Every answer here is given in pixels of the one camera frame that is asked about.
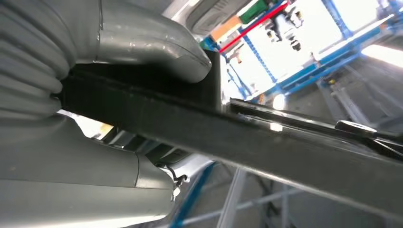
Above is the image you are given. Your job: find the blue metal shelf rack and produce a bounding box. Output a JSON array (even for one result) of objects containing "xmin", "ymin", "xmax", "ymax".
[{"xmin": 200, "ymin": 0, "xmax": 403, "ymax": 105}]

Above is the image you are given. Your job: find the orange box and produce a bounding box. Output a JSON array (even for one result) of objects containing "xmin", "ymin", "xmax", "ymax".
[{"xmin": 210, "ymin": 15, "xmax": 242, "ymax": 42}]

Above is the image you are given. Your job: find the red beam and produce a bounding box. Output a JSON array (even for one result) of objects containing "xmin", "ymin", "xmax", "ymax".
[{"xmin": 218, "ymin": 1, "xmax": 289, "ymax": 54}]

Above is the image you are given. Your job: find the green box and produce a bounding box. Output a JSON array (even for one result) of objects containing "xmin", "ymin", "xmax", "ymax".
[{"xmin": 239, "ymin": 0, "xmax": 269, "ymax": 25}]

